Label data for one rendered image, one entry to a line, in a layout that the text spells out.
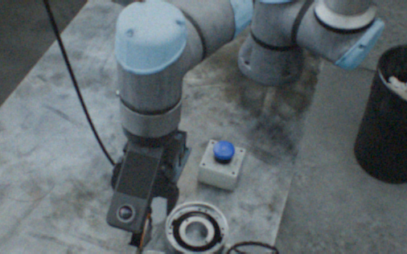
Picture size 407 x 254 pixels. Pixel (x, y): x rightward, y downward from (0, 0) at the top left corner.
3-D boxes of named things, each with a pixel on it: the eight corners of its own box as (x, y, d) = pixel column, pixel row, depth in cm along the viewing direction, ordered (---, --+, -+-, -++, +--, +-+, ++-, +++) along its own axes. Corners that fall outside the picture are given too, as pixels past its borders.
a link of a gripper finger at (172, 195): (181, 210, 81) (178, 171, 74) (178, 219, 80) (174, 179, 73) (150, 203, 82) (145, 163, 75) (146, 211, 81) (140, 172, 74)
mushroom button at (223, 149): (228, 175, 104) (232, 157, 100) (208, 169, 105) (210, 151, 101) (235, 159, 107) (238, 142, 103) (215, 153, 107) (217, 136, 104)
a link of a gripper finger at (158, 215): (182, 205, 87) (180, 165, 81) (170, 236, 83) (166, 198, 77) (164, 200, 88) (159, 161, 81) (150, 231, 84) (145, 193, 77)
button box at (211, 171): (233, 192, 105) (236, 176, 101) (197, 181, 106) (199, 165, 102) (244, 161, 110) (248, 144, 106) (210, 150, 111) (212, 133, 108)
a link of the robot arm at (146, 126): (170, 123, 64) (103, 104, 65) (169, 149, 67) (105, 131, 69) (191, 81, 69) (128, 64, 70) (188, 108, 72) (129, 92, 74)
